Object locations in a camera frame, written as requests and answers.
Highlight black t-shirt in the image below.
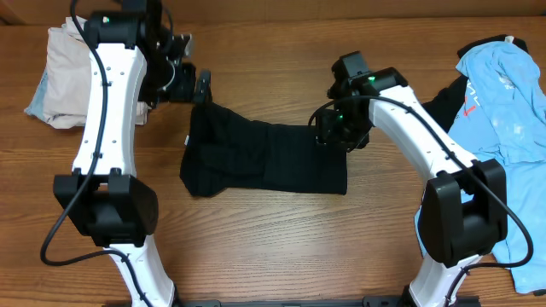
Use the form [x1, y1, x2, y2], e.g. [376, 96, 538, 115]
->
[180, 103, 348, 197]

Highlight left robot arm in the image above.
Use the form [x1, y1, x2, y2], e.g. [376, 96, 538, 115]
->
[53, 0, 212, 306]

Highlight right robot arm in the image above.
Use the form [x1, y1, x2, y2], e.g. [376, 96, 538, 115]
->
[309, 51, 508, 307]

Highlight beige folded trousers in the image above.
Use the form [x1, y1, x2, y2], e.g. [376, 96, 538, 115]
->
[43, 15, 150, 130]

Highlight light blue folded garment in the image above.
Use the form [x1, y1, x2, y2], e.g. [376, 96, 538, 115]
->
[24, 70, 56, 124]

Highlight light blue t-shirt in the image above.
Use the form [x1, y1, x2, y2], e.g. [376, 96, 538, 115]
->
[414, 41, 546, 295]

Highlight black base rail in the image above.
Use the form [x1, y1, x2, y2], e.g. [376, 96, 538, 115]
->
[102, 293, 483, 307]

